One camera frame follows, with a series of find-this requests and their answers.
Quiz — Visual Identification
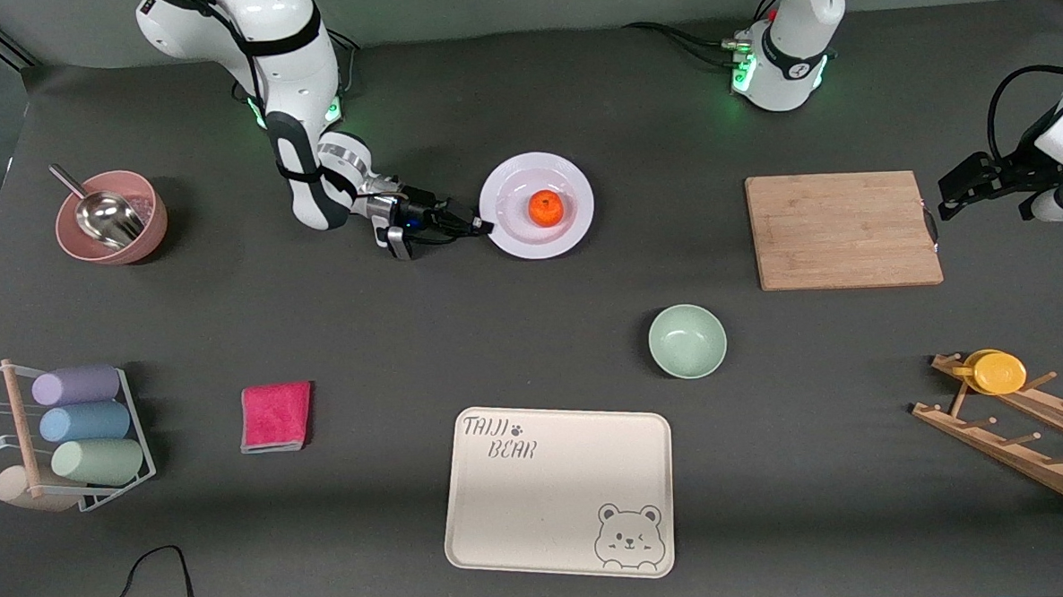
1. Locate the white ridged plate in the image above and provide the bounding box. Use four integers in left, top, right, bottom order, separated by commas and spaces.
476, 149, 599, 264

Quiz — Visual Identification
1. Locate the orange mandarin fruit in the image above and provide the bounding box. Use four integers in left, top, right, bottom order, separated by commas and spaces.
527, 188, 566, 229

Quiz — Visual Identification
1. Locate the wooden cutting board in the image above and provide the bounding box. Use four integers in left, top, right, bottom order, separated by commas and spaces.
743, 168, 946, 294

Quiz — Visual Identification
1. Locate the yellow cup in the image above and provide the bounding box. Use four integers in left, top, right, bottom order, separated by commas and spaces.
962, 347, 1030, 398

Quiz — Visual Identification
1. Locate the wooden peg dish rack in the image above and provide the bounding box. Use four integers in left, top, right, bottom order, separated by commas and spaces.
909, 347, 1063, 524

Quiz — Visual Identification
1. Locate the pink folded cloth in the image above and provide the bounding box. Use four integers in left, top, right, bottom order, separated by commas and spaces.
238, 381, 315, 454

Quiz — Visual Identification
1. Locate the light green bowl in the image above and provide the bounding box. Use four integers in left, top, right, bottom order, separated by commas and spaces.
646, 301, 730, 382

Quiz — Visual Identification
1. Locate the pink bowl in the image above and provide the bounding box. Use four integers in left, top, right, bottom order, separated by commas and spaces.
52, 168, 171, 268

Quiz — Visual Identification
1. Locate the beige bear print tray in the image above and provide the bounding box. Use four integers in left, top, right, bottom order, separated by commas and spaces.
437, 397, 679, 588

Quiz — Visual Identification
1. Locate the metal scoop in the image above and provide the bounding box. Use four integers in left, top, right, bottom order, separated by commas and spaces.
48, 160, 147, 255

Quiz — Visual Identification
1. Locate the purple cup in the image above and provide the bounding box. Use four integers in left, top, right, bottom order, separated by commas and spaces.
30, 363, 123, 408

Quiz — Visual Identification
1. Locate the blue cup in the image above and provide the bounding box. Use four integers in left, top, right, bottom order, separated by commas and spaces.
38, 401, 133, 445

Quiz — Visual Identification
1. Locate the green cup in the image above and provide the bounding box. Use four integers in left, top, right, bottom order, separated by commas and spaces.
49, 437, 146, 490

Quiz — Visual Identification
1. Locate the beige cup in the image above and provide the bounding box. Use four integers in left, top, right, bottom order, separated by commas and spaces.
0, 462, 81, 516

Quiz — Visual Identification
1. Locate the black right arm base cable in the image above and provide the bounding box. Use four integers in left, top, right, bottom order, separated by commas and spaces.
327, 28, 364, 98

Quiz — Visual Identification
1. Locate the black arm base cable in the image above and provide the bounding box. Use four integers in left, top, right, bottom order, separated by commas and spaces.
621, 15, 749, 73
327, 28, 364, 98

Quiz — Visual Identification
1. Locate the black left arm base cable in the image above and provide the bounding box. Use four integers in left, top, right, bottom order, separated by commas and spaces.
621, 15, 749, 73

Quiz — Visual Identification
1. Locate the white wire cup rack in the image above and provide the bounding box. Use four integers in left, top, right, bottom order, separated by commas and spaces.
0, 352, 160, 517

